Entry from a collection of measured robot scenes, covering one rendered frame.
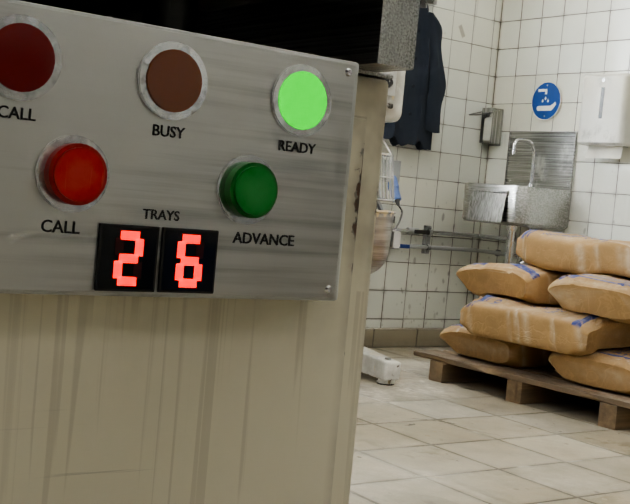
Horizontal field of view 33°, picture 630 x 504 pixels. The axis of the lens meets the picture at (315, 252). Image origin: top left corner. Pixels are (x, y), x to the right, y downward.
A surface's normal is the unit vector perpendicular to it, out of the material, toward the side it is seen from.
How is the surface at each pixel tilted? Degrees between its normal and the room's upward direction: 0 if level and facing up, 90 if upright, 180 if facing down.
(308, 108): 90
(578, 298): 116
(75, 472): 90
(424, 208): 90
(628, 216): 90
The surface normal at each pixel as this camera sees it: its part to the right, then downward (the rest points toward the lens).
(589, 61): -0.81, -0.04
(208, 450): 0.57, 0.10
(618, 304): -0.77, 0.19
